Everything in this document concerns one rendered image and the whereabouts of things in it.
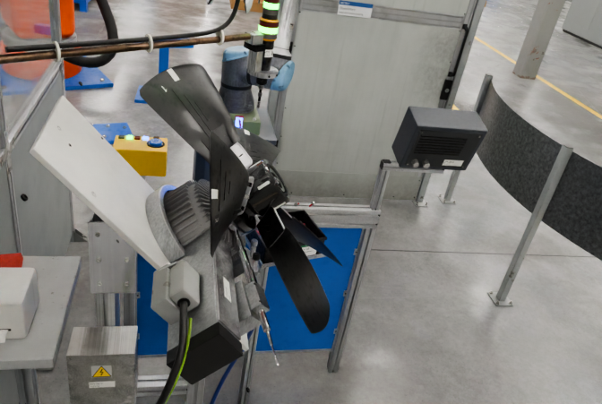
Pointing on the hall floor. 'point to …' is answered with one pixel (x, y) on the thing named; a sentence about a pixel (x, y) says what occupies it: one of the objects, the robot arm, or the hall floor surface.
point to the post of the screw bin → (250, 352)
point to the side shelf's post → (27, 386)
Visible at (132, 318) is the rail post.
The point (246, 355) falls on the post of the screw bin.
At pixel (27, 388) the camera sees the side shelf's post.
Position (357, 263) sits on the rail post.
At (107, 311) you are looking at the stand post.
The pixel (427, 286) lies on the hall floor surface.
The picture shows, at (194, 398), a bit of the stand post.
